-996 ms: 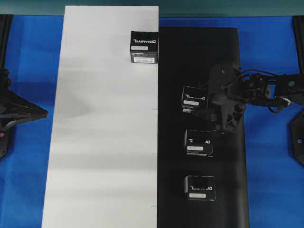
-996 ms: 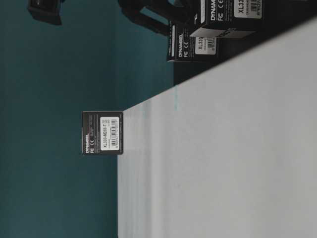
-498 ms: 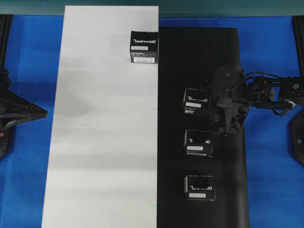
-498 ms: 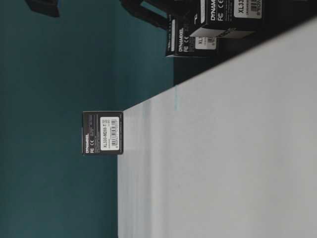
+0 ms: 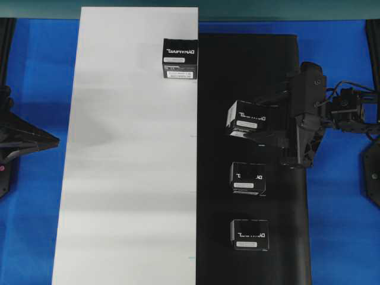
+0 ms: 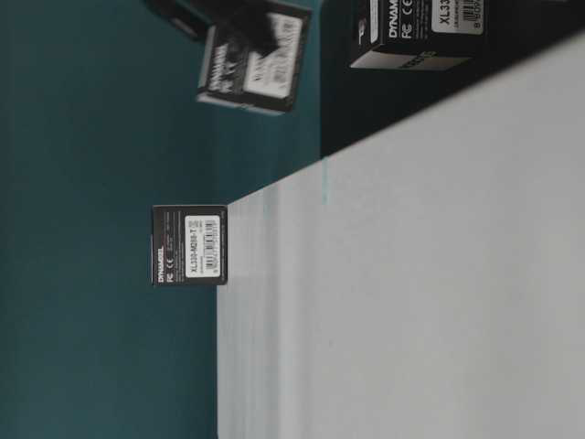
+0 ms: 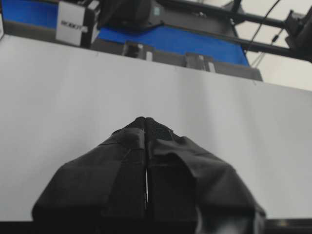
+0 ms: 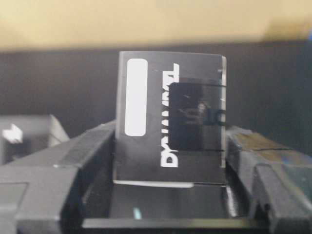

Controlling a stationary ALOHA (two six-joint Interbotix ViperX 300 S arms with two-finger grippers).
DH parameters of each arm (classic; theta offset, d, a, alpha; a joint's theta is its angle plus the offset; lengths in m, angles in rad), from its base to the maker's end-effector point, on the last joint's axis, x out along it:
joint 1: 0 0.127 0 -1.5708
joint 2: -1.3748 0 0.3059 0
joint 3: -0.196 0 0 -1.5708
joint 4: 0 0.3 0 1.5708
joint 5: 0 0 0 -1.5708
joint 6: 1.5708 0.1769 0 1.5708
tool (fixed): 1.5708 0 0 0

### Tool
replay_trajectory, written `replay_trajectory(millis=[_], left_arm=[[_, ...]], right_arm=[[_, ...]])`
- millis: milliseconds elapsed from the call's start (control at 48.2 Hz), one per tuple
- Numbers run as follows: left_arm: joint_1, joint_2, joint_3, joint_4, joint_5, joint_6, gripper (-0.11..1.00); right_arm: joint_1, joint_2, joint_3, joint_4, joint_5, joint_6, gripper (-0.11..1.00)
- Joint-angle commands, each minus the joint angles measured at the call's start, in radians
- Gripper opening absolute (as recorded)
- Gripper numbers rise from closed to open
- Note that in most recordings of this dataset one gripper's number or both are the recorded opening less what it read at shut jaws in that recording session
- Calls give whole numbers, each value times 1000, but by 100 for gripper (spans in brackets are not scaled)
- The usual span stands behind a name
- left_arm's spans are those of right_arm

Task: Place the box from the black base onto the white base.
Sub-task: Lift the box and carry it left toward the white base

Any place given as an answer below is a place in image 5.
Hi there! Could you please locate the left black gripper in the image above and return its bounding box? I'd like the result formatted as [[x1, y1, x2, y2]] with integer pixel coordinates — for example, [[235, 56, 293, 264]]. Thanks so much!
[[1, 85, 59, 166]]

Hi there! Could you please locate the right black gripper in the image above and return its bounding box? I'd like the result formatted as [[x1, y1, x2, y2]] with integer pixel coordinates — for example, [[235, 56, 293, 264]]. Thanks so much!
[[230, 62, 327, 169]]

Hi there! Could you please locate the black box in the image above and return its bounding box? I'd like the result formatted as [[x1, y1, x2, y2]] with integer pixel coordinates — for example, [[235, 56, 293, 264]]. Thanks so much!
[[226, 100, 268, 137], [230, 219, 270, 252], [162, 39, 198, 80], [229, 161, 266, 197]]

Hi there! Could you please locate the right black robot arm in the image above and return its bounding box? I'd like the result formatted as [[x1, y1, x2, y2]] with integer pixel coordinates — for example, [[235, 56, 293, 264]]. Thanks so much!
[[226, 19, 379, 204]]

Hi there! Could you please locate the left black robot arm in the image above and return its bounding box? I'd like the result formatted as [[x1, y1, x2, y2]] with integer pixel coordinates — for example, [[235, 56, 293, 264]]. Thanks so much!
[[1, 18, 59, 197]]

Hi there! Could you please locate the black base board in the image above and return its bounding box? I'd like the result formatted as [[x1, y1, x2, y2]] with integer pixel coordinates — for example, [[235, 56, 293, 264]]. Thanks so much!
[[196, 34, 312, 284]]

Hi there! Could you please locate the black box on white base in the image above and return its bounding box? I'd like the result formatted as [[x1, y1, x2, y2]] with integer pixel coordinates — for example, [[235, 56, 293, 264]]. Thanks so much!
[[162, 39, 198, 80]]

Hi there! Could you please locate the white base board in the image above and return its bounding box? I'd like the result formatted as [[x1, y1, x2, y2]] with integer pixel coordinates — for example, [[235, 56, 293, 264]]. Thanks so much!
[[52, 7, 198, 284]]

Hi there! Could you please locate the blue table cloth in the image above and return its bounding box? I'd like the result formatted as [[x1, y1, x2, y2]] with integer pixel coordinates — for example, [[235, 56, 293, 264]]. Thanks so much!
[[1, 19, 379, 284]]

